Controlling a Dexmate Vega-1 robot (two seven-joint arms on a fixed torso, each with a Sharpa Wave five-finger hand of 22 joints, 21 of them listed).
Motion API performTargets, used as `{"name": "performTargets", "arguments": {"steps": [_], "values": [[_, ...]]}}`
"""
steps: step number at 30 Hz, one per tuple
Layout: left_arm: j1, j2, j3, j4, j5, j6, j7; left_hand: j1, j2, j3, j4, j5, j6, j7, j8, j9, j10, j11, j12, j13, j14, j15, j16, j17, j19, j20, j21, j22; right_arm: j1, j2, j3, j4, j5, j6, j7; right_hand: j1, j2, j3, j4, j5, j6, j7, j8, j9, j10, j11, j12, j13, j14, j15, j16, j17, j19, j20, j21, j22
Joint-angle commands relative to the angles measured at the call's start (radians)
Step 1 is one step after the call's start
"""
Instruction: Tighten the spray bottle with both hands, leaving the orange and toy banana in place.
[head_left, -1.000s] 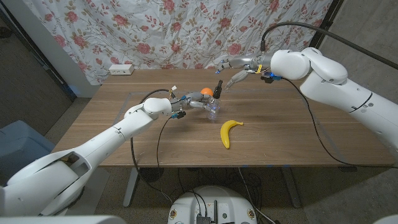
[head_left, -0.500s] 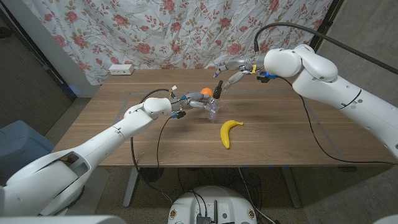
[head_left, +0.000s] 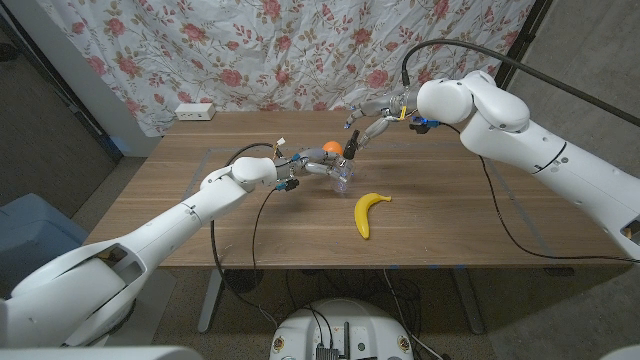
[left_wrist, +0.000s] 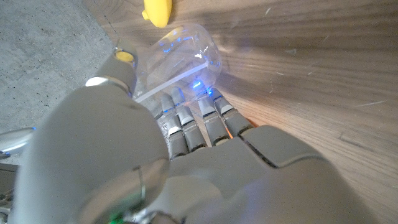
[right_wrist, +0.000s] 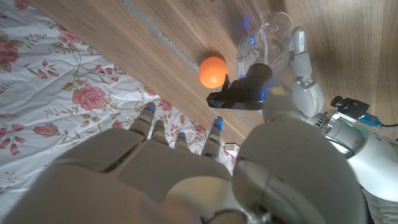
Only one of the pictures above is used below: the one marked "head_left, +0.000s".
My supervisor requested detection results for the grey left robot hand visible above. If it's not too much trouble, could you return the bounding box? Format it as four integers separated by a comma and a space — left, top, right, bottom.
287, 146, 354, 182

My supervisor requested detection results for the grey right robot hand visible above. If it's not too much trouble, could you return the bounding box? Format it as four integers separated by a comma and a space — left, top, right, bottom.
343, 92, 419, 151

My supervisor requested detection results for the clear spray bottle black nozzle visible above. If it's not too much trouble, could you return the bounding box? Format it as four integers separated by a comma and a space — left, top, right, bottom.
329, 129, 362, 195

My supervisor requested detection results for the yellow toy banana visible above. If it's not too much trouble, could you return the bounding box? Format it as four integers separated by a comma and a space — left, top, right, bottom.
353, 192, 393, 241

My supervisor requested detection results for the floral backdrop cloth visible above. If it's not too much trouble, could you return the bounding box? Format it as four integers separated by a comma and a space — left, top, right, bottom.
37, 0, 536, 137

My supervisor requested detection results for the white power strip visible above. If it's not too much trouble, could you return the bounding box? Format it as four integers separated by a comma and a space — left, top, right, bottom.
174, 102, 217, 122

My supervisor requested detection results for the black round table foot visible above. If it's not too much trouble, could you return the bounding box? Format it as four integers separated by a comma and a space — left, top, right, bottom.
222, 268, 265, 295

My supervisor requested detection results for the black backdrop stand pole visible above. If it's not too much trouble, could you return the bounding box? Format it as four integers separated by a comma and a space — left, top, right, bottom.
493, 0, 554, 90

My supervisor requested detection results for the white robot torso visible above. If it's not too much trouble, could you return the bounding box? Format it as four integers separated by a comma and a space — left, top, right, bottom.
269, 298, 415, 360

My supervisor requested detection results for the white table leg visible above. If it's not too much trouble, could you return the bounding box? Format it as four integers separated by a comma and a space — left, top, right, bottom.
197, 268, 226, 335

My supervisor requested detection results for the grey table leg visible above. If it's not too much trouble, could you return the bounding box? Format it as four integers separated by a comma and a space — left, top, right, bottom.
452, 268, 486, 335

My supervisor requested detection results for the black slanted bar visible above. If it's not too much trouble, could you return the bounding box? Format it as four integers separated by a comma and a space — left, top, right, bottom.
0, 14, 124, 164

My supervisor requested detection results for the white slanted panel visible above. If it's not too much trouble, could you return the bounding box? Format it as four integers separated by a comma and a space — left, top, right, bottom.
4, 0, 161, 158

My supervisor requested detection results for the blue bin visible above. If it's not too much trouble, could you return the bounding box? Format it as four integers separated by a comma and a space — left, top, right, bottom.
0, 193, 90, 296

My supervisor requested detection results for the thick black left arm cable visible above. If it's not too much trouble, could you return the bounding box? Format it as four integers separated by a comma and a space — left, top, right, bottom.
208, 142, 280, 327

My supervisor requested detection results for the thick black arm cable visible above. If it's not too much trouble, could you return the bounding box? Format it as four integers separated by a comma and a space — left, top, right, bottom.
208, 142, 280, 327
401, 38, 640, 127

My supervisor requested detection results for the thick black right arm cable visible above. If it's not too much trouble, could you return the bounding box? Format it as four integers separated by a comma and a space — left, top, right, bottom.
401, 38, 640, 127

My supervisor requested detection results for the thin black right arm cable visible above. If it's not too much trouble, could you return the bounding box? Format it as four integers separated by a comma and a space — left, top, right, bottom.
442, 122, 640, 264

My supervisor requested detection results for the white floor cable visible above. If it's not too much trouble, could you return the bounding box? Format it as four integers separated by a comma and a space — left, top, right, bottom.
382, 268, 444, 360

